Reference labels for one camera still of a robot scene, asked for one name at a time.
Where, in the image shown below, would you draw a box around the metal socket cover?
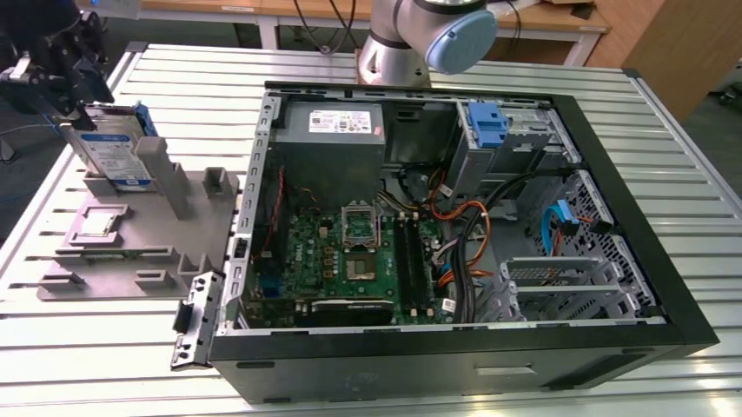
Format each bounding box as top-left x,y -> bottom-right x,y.
339,202 -> 384,253

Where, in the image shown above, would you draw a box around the hard disk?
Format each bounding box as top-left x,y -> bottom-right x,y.
57,102 -> 154,195

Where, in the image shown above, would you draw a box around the metal disk bay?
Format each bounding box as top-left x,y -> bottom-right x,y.
495,255 -> 662,325

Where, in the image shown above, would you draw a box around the black graphics card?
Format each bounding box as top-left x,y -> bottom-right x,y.
292,297 -> 395,329

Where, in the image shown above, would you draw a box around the black RAM slot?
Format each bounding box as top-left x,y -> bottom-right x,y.
408,210 -> 437,317
393,210 -> 419,317

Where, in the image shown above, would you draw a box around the CPU socket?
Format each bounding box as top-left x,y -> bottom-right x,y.
344,255 -> 381,283

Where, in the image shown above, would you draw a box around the green motherboard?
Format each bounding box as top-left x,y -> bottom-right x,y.
243,203 -> 459,327

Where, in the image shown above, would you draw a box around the thin metal locking lever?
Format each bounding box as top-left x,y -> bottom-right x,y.
375,203 -> 388,257

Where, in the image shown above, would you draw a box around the wooden desk white frame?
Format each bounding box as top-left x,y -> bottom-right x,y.
276,0 -> 614,66
137,0 -> 279,49

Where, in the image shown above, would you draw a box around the yellow black power wires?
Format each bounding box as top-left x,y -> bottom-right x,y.
375,189 -> 421,214

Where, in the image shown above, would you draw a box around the brown wooden cabinet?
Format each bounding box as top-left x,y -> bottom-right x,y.
589,0 -> 742,122

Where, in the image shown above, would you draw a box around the black sleeved cable bundle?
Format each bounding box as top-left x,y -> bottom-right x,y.
448,167 -> 580,325

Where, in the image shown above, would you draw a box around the silver CPU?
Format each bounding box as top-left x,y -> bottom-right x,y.
74,215 -> 117,238

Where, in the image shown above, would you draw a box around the cardboard box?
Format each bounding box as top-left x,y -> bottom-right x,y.
537,0 -> 598,21

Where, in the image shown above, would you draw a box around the blue flat data wire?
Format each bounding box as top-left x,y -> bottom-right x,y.
541,199 -> 580,257

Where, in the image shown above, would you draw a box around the thin red wire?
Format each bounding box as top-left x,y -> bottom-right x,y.
260,166 -> 287,257

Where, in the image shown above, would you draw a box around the grey metal drive cage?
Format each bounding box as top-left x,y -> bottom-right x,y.
448,99 -> 580,205

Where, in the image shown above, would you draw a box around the black open PC case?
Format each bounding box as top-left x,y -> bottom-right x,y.
208,80 -> 719,403

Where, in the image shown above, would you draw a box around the grey parts rack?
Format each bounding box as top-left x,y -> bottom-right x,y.
34,136 -> 243,301

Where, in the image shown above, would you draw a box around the blue drive latch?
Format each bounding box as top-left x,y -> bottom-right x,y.
465,102 -> 508,149

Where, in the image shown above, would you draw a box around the grey power supply unit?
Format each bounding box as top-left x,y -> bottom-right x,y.
271,102 -> 387,209

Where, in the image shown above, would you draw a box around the power wire with black plug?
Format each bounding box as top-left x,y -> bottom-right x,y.
569,215 -> 616,235

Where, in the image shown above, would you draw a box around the metal card retention bracket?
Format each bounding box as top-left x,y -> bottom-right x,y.
169,268 -> 227,370

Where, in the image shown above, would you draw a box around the orange red yellow wire bundle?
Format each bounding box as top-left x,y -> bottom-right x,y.
428,169 -> 493,288

